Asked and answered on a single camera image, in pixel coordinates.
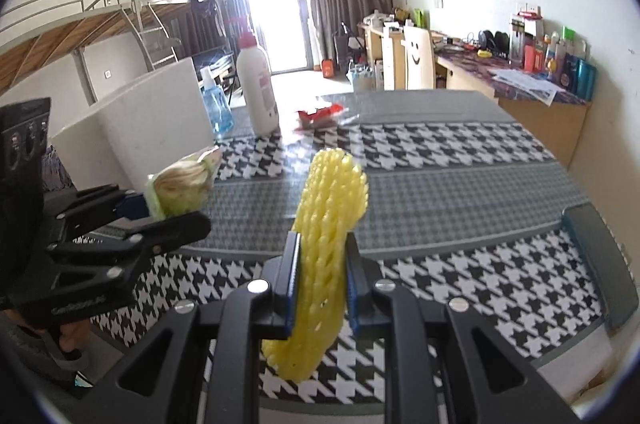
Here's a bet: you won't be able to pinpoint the red packet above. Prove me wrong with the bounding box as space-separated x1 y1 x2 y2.
296 103 345 127

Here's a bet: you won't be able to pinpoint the row of toiletry bottles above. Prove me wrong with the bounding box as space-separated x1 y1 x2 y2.
509 11 598 100

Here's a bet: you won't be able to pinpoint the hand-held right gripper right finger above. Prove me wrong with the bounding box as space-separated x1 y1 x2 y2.
345 249 583 424

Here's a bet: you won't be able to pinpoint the dark hanging clothes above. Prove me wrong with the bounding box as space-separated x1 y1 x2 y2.
187 0 226 37

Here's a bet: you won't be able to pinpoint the person's left hand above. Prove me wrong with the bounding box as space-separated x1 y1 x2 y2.
50 318 92 362

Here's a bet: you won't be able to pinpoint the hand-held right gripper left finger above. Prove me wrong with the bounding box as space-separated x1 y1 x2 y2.
82 231 303 424

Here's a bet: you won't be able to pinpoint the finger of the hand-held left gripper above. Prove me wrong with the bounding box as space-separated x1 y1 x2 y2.
47 211 212 257
44 185 150 225

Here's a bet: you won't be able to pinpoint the grey trash bin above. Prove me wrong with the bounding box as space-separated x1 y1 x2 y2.
348 64 373 92

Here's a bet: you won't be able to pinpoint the white foam box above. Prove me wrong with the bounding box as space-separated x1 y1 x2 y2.
50 56 216 190

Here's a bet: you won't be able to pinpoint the wooden smiley face chair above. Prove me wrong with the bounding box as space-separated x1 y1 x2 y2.
402 25 437 91

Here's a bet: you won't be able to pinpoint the wooden desk purple cover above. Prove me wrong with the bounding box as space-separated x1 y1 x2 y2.
435 44 593 170

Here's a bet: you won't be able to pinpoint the printed papers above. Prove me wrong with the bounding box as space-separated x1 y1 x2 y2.
490 66 568 105

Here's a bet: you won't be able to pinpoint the blue spray bottle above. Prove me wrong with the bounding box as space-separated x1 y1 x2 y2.
199 65 235 134

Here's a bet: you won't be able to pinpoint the wooden desk with drawers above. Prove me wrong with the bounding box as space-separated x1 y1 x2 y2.
357 21 406 92

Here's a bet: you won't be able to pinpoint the houndstooth tablecloth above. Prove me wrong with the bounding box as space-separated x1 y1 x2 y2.
90 89 628 405

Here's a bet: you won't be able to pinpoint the black headphones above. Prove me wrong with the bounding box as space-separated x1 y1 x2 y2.
477 29 511 52

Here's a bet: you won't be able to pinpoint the yellow foam net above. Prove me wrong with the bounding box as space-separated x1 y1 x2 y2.
261 149 370 380

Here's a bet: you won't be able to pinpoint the white bottle red pump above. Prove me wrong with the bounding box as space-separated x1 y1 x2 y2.
235 29 280 137

